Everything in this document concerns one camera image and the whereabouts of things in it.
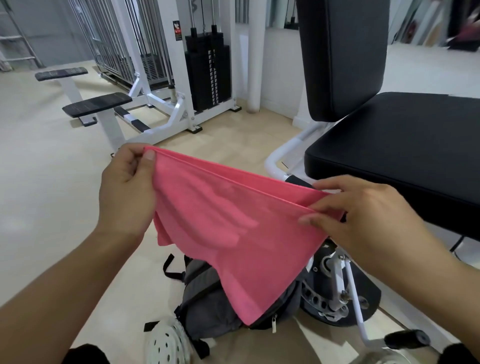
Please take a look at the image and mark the person's right hand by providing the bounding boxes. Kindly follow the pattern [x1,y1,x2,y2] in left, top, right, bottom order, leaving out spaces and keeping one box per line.
[298,175,449,280]

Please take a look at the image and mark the person's left hand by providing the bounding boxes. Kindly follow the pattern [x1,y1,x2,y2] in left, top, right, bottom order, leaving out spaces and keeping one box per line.
[95,142,158,241]

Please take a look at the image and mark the pink towel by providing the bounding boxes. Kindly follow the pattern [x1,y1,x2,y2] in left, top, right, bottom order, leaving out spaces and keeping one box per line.
[143,146,344,326]

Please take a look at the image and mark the grey backpack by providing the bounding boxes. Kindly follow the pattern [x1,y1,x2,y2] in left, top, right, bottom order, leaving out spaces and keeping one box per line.
[143,254,310,360]

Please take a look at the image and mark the person's left forearm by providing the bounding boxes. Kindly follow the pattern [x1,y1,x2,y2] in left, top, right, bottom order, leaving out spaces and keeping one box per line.
[0,224,145,364]

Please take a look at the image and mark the person's white right shoe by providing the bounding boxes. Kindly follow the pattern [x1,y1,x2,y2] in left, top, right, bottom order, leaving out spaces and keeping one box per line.
[359,346,413,364]

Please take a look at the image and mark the person's white shoe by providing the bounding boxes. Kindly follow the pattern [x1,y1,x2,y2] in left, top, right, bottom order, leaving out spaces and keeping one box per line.
[145,316,193,364]
[359,346,413,364]

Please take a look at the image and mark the person's white left shoe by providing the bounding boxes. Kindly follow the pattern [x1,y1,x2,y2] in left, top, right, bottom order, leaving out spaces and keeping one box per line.
[145,316,193,364]

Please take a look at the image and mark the person's black shorts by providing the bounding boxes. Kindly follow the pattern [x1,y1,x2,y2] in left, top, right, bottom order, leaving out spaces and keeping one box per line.
[61,343,480,364]

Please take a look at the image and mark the black seat pad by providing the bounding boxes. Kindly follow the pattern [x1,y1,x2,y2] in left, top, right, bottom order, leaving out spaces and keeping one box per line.
[304,91,480,242]

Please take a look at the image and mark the black bench pad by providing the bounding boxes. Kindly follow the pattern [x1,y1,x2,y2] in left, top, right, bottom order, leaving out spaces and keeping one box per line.
[34,67,89,82]
[61,92,134,119]

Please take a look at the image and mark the white lever with black grip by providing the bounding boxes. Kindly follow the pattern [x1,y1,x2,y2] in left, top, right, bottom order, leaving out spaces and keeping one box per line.
[341,258,431,350]

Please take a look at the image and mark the black weight stack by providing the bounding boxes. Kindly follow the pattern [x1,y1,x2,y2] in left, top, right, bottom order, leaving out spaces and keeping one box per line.
[184,26,232,113]

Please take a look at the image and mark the grey metal railing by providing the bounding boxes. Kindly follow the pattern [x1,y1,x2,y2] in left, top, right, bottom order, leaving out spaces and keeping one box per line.
[67,0,174,90]

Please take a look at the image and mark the black backrest pad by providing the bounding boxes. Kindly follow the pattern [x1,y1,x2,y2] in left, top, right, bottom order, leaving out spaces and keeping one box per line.
[296,0,391,123]

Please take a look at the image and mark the grey metal ladder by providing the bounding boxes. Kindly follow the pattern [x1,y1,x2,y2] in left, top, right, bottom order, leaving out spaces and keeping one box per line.
[0,0,45,73]

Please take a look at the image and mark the white vertical pipe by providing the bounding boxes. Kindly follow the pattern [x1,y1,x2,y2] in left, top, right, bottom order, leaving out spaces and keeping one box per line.
[246,0,268,114]

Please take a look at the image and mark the black handle grip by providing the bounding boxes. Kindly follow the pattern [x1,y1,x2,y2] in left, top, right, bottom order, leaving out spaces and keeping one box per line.
[283,174,317,191]

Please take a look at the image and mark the white weight machine frame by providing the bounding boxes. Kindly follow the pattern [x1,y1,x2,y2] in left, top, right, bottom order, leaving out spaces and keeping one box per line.
[61,0,242,155]

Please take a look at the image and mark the wall mirror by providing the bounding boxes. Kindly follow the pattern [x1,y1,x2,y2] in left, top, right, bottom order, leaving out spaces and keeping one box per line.
[388,0,480,52]

